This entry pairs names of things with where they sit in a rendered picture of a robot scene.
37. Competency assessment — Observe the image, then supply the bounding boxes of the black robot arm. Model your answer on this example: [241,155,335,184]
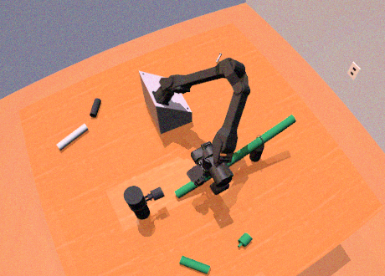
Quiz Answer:
[152,58,250,187]

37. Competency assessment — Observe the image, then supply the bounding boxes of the white cylinder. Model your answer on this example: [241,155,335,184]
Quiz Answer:
[56,124,88,151]

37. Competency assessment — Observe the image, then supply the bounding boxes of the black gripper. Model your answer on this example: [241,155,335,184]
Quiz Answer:
[191,147,229,195]

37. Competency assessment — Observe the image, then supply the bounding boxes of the black post with cap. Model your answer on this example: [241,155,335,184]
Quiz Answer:
[123,186,150,220]

